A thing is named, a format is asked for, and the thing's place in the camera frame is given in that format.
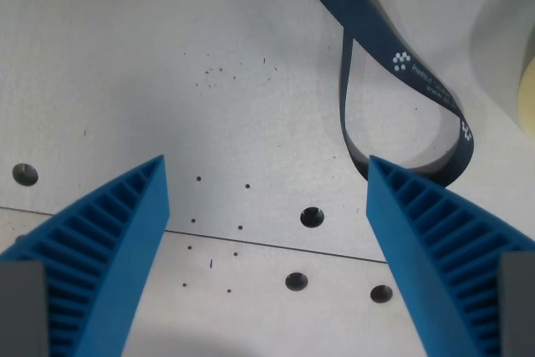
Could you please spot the beige masking tape roll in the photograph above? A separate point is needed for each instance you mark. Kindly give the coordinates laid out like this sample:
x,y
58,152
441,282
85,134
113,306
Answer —
x,y
527,93

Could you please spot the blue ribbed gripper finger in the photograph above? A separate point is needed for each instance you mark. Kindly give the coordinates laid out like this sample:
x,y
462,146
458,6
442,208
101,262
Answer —
x,y
414,256
125,248

